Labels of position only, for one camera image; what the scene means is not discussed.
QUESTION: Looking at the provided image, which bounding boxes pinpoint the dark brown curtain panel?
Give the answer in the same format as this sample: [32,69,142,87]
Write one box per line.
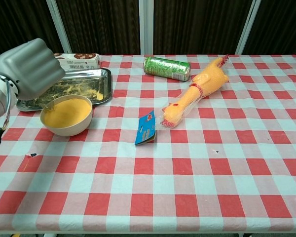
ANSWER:
[0,0,63,55]
[153,0,252,56]
[244,0,296,56]
[56,0,141,55]

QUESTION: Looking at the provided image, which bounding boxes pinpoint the yellow rubber chicken toy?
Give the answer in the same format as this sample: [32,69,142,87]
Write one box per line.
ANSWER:
[160,54,230,131]

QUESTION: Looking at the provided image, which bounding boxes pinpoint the blue card package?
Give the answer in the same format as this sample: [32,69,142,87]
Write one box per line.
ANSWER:
[134,110,158,147]

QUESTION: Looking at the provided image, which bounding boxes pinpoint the red white checkered tablecloth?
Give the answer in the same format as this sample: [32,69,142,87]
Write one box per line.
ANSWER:
[0,54,296,234]

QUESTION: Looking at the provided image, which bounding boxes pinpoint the yellow bowl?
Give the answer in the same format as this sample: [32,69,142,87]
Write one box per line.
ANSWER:
[39,95,93,137]

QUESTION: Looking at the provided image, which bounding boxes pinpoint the long white cookie box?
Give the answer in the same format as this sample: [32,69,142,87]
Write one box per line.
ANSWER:
[53,53,101,71]

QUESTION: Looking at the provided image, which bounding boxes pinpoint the white partition post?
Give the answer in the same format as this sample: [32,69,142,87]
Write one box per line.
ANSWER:
[46,0,72,55]
[235,0,262,56]
[139,0,155,56]

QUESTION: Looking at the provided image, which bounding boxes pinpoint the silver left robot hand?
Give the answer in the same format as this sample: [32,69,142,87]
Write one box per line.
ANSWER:
[0,38,66,101]

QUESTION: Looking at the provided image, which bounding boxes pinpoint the green drink can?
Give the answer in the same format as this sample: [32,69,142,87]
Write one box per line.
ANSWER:
[143,56,191,81]

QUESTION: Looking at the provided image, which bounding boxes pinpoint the rectangular stainless steel tray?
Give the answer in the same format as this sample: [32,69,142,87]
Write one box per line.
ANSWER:
[16,68,113,112]

